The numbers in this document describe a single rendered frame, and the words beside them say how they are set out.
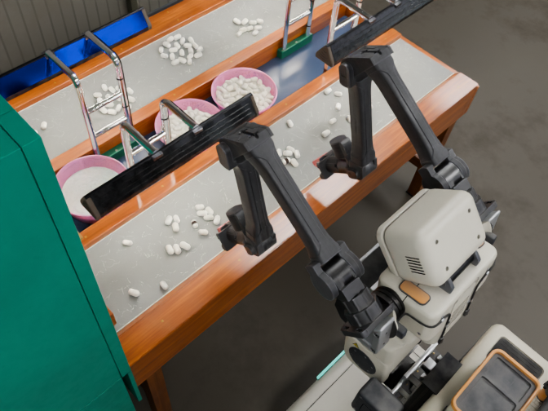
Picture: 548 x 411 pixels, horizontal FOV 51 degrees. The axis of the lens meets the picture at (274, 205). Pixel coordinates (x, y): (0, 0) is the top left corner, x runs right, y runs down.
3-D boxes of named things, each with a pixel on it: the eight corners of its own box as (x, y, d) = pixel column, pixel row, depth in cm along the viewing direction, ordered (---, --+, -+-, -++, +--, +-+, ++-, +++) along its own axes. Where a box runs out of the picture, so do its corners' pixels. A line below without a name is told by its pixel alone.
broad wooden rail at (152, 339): (464, 114, 260) (479, 83, 245) (134, 389, 180) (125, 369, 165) (442, 99, 265) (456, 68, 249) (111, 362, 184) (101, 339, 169)
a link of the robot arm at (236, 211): (254, 257, 160) (277, 240, 163) (236, 223, 156) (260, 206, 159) (235, 249, 170) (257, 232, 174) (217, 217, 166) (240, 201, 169)
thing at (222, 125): (259, 115, 188) (260, 99, 182) (96, 222, 160) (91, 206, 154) (242, 101, 191) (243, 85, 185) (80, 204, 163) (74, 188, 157)
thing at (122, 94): (140, 145, 224) (124, 55, 188) (97, 172, 215) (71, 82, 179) (112, 117, 231) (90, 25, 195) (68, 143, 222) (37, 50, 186)
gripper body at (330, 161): (314, 163, 192) (329, 164, 186) (335, 148, 197) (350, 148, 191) (321, 179, 195) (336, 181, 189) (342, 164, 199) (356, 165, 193)
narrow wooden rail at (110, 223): (395, 53, 270) (401, 33, 261) (53, 288, 189) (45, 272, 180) (386, 46, 272) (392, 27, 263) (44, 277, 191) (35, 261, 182)
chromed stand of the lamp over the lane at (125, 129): (208, 209, 209) (205, 124, 173) (164, 240, 201) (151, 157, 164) (174, 178, 216) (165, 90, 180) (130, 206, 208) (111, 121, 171)
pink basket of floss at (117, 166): (140, 174, 216) (137, 158, 208) (125, 234, 201) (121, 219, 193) (68, 168, 215) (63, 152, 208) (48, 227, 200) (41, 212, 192)
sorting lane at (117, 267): (452, 76, 253) (454, 72, 252) (103, 345, 173) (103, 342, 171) (399, 41, 264) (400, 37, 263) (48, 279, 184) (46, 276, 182)
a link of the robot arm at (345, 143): (358, 180, 179) (377, 165, 182) (345, 148, 174) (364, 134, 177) (334, 176, 189) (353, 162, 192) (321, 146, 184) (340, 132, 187)
